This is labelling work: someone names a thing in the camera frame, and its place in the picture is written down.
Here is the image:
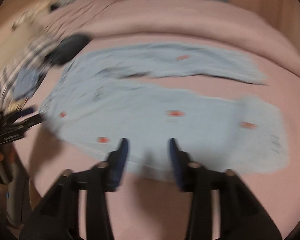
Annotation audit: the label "light blue strawberry pants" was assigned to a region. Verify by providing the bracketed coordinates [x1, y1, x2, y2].
[40, 43, 289, 181]

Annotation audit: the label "blue folded shorts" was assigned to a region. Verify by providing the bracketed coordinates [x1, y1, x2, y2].
[12, 68, 42, 100]

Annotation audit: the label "pink bed sheet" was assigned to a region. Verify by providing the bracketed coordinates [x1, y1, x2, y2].
[16, 44, 300, 239]

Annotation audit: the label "plaid pillow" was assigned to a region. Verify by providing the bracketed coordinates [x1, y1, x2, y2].
[0, 36, 60, 113]

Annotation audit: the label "dark navy folded garment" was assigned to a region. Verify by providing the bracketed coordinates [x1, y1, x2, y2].
[44, 34, 91, 66]

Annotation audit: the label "pink duvet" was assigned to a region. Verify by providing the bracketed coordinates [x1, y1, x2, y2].
[42, 0, 300, 77]

